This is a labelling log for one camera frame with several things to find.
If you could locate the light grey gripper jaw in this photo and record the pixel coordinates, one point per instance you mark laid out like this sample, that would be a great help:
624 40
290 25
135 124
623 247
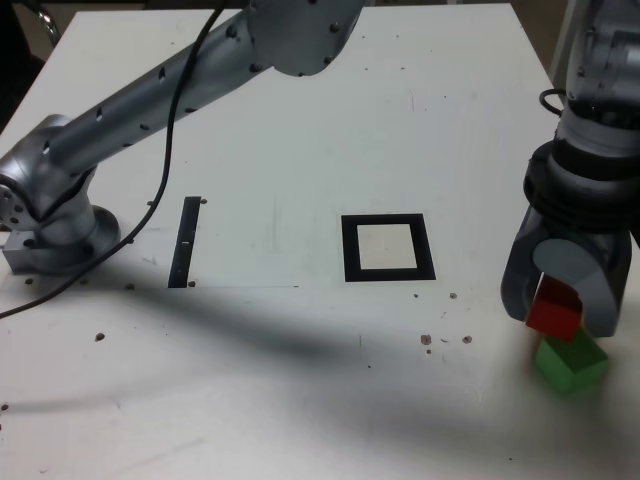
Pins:
600 290

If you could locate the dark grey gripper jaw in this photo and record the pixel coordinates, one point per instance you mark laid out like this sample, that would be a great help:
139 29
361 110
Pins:
517 280

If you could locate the red cube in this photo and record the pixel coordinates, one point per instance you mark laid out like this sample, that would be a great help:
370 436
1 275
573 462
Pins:
552 315

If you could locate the green cube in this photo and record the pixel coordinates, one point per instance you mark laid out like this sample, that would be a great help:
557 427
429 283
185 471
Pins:
565 365

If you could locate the black tape square outline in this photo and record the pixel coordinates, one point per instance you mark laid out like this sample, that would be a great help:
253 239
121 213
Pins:
350 250

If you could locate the black tape strip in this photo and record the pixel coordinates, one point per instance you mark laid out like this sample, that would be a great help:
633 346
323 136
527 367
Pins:
182 250

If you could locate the white post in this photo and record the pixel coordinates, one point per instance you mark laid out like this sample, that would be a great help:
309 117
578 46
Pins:
562 40

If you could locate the metal chair frame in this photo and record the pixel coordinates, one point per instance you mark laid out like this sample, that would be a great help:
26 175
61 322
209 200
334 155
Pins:
50 22

